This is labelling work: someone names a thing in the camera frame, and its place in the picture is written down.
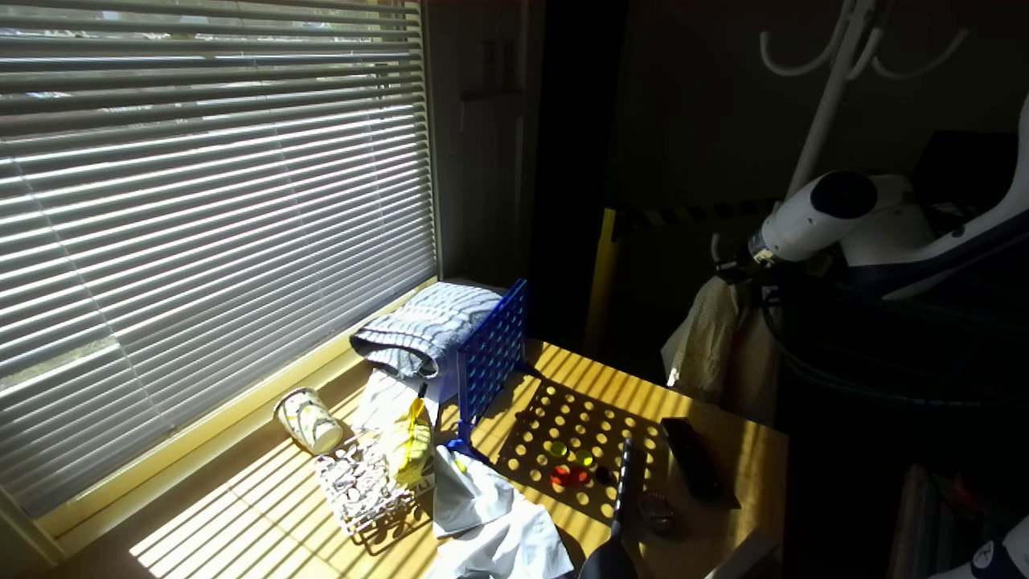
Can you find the blue striped folded cloth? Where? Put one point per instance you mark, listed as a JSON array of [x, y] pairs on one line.
[[428, 322]]

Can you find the white coat hanger stand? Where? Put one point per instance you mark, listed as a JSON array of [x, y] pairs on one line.
[[832, 99]]

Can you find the crumpled white cloth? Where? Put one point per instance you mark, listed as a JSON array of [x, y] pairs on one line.
[[504, 534]]

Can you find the yellow snack packet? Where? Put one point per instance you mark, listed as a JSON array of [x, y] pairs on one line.
[[408, 439]]

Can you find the red game disc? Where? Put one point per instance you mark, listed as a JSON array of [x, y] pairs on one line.
[[583, 478], [561, 475]]

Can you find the white cup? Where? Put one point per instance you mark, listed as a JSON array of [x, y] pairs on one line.
[[309, 418]]

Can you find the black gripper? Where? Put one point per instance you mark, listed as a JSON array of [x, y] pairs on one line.
[[742, 270]]

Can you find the yellow pole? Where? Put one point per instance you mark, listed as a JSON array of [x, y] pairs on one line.
[[602, 269]]

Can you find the blue connect four grid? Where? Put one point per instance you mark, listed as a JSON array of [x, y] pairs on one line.
[[494, 354]]

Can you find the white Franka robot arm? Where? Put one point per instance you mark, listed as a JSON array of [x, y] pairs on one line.
[[814, 214]]

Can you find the large white window blinds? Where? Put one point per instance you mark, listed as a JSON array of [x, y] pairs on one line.
[[212, 214]]

